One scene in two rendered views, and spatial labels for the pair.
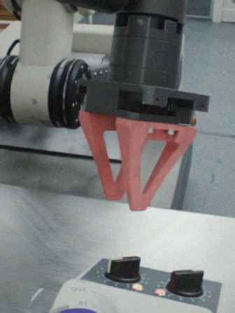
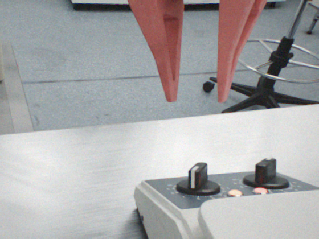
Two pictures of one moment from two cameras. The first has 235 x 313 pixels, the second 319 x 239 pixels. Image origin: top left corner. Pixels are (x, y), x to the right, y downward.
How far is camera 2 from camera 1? 0.27 m
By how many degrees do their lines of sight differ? 31
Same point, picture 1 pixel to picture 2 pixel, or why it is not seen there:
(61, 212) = (37, 152)
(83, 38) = not seen: outside the picture
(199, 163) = not seen: hidden behind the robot
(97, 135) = (160, 17)
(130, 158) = (240, 28)
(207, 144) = not seen: hidden behind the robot
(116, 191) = (174, 89)
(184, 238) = (178, 143)
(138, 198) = (227, 85)
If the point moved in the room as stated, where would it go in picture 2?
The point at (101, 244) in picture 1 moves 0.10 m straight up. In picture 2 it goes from (106, 171) to (119, 78)
